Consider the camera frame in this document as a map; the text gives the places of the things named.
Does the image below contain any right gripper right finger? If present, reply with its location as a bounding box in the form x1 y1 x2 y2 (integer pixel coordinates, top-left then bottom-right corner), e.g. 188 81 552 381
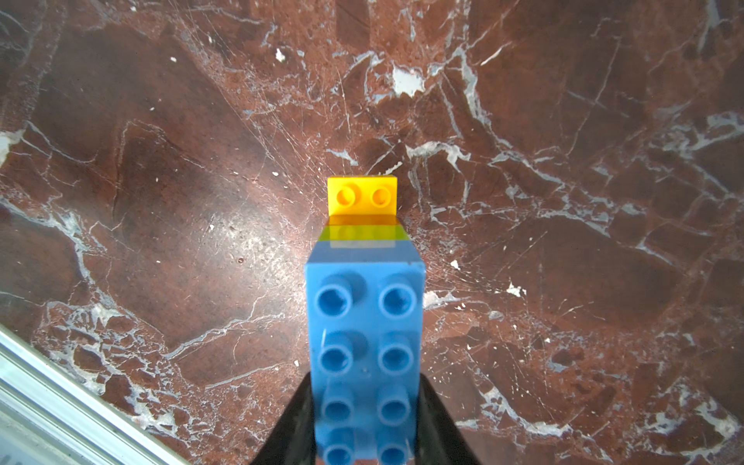
415 374 482 465

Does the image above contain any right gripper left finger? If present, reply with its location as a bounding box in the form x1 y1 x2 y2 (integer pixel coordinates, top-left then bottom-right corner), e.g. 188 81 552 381
251 373 317 465

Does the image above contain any light blue long lego brick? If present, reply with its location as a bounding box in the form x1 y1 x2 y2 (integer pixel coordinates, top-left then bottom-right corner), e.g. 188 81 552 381
305 239 426 464

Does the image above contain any green small lego brick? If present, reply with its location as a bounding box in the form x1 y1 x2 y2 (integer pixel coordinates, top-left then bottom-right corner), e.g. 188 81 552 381
319 225 410 241

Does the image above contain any yellow lego brick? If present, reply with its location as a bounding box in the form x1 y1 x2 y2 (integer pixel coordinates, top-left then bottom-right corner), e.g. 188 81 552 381
327 176 398 216

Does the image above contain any orange small lego brick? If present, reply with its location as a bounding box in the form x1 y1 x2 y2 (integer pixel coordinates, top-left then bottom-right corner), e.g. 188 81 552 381
327 214 399 226

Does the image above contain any aluminium front rail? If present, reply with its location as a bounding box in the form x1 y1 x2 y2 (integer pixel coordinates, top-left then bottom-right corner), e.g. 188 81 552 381
1 327 186 464

